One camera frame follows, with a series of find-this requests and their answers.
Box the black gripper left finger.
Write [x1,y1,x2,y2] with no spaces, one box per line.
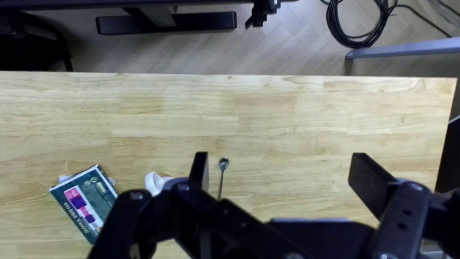
[88,152,308,259]

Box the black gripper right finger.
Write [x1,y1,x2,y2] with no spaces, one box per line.
[348,152,460,259]

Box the metal spoon with white handle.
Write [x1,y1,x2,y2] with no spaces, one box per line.
[217,157,232,202]

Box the white ceramic mug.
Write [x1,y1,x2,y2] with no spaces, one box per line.
[144,170,180,198]

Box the dark green printed packet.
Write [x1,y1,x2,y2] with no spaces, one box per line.
[48,165,121,247]

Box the grey metal floor bar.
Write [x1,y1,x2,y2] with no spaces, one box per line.
[344,37,460,63]

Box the black desk foot bar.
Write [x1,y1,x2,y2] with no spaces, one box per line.
[95,11,239,37]

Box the black chair base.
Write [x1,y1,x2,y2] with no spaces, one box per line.
[0,9,75,74]

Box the coiled black cable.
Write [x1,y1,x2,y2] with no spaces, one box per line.
[321,0,460,51]

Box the black clamp mount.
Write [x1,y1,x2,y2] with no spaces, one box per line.
[245,0,282,31]

